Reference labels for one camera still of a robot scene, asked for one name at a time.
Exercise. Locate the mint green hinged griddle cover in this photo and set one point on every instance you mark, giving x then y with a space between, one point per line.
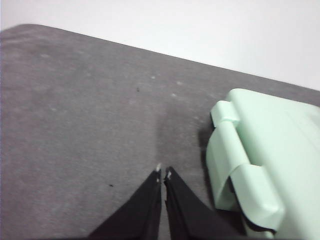
287 150

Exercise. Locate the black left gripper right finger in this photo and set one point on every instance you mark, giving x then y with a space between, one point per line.
187 215

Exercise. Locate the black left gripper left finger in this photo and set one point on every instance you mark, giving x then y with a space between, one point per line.
140 212

